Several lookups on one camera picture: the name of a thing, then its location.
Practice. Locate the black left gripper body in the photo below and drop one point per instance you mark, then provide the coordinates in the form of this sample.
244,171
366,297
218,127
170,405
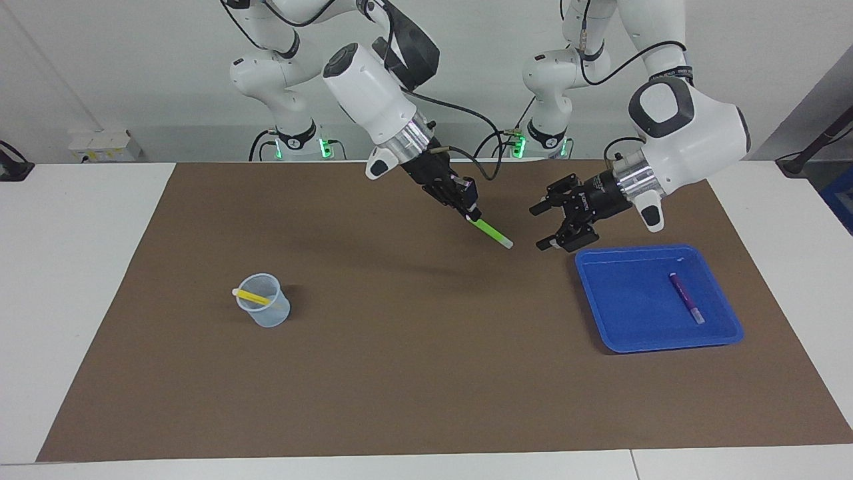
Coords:
603,193

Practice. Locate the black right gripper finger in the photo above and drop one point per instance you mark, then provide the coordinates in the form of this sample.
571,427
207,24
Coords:
448,198
470,194

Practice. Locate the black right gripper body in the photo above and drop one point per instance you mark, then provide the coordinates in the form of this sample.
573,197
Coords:
430,170

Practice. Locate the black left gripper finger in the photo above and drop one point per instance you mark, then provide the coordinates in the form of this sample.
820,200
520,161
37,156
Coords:
560,193
576,233

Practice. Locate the green pen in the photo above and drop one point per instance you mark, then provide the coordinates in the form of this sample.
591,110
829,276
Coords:
492,232

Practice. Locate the purple pen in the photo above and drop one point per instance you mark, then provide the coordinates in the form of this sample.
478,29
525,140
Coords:
686,298

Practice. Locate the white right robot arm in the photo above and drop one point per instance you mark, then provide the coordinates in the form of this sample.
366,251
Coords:
363,86

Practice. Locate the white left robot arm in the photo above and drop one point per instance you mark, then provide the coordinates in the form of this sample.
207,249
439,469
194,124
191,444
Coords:
693,133

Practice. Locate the blue plastic tray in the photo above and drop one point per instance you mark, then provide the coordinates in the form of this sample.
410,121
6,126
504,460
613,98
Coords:
633,313

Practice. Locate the brown paper table mat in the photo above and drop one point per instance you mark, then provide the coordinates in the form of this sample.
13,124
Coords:
413,373

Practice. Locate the clear plastic cup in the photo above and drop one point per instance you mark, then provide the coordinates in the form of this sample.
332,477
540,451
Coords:
270,316

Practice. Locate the yellow pen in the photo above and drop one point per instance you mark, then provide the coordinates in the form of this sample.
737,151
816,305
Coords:
253,296

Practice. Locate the black stand pole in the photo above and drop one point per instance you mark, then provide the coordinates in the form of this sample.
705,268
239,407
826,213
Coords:
816,143

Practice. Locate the blue box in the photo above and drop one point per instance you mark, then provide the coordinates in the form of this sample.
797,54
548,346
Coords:
841,200

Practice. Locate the white power strip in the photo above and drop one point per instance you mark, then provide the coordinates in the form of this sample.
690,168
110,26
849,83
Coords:
103,145

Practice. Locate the black clamp base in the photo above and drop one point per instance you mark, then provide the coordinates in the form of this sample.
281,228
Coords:
13,168

